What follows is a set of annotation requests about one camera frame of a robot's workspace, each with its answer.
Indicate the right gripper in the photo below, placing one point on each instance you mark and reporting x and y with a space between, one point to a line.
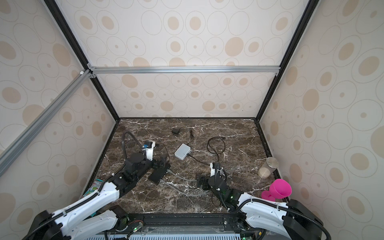
206 180

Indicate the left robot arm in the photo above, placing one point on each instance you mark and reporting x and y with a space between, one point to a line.
59 223

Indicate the aluminium crossbar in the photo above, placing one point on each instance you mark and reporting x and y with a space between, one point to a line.
22 141
185 70

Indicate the black corner frame post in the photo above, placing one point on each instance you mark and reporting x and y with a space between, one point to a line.
77 49
302 25

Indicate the pink silicone funnel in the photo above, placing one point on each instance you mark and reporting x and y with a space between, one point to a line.
278 190

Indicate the black power adapter far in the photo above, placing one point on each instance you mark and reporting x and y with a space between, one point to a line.
175 131

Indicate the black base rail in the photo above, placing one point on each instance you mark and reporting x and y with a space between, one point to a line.
119 221

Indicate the black corner frame post right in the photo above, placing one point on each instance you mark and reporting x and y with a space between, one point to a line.
302 25

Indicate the aluminium crossbar left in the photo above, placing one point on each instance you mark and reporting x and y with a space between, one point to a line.
22 141

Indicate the black corner frame post left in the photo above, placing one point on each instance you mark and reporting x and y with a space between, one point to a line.
77 49

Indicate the white rectangular box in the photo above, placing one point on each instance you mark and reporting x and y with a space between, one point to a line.
182 151

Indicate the aluminium crossbar back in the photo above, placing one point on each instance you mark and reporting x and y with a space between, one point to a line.
185 70

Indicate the black network switch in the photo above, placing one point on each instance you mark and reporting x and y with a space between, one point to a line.
159 173

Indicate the green snack packet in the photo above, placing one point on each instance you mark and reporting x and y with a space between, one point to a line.
94 186

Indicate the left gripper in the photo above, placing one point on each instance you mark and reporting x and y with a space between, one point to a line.
162 162

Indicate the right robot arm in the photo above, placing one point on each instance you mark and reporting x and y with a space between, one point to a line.
292 220

